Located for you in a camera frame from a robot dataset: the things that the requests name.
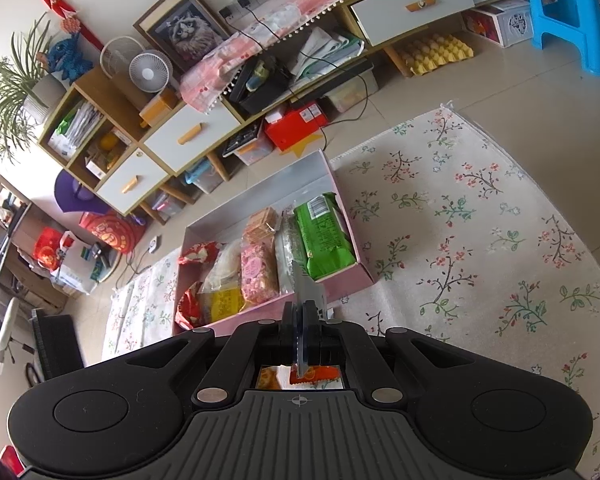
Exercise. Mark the clear white snack bag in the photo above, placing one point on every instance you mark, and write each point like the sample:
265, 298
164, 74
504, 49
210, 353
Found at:
225, 272

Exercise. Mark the pink floral cloth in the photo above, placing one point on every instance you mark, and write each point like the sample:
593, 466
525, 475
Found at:
203, 84

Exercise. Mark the red patterned bag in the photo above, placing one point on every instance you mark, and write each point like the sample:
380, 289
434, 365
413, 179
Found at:
118, 233

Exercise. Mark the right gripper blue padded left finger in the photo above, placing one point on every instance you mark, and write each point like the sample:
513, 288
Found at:
290, 334

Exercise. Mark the white patterned box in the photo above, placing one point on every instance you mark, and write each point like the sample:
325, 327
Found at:
505, 22

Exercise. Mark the floral white cloth mat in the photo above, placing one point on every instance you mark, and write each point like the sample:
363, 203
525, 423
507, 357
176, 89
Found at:
454, 241

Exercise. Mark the wooden white drawer cabinet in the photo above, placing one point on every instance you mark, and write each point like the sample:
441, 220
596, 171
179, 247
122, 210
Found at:
123, 144

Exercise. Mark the green potted plant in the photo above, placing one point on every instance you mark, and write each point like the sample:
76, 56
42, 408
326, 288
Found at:
28, 91

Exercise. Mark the silver green snack packet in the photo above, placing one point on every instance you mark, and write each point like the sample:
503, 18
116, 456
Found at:
289, 250

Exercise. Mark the yellow egg tray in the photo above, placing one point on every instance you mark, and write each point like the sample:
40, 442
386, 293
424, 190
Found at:
427, 54

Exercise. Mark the red cardboard box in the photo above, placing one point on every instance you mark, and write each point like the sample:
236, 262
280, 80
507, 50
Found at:
295, 126

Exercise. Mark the yellow snack packet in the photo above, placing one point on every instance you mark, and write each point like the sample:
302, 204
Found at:
221, 304

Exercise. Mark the clear plastic storage bin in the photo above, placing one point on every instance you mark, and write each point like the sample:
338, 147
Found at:
353, 91

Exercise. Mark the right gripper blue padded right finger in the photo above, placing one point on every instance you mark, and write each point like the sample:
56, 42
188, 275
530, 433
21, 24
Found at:
313, 352

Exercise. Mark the red snack packet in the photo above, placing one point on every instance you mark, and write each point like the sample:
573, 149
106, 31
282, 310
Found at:
188, 314

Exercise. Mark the pink cardboard box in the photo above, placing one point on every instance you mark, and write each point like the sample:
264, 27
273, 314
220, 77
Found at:
288, 188

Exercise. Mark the blue Stitch plush toy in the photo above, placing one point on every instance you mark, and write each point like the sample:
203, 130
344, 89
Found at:
66, 58

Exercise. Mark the white desk fan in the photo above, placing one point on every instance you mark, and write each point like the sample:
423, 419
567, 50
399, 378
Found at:
151, 71

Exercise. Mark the framed cat picture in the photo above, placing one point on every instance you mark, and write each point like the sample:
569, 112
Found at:
184, 30

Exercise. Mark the silver red-label snack packet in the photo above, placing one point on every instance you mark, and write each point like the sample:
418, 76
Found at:
305, 288

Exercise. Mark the brown wafer packet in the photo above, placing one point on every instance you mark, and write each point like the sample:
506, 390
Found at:
261, 226

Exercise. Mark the pink flower snack bar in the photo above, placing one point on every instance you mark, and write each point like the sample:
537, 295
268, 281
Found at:
259, 273

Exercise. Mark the lotus root chips packet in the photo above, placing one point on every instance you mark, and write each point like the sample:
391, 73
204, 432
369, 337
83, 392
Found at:
267, 379

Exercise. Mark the purple hat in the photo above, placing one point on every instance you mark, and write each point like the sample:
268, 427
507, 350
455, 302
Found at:
73, 196

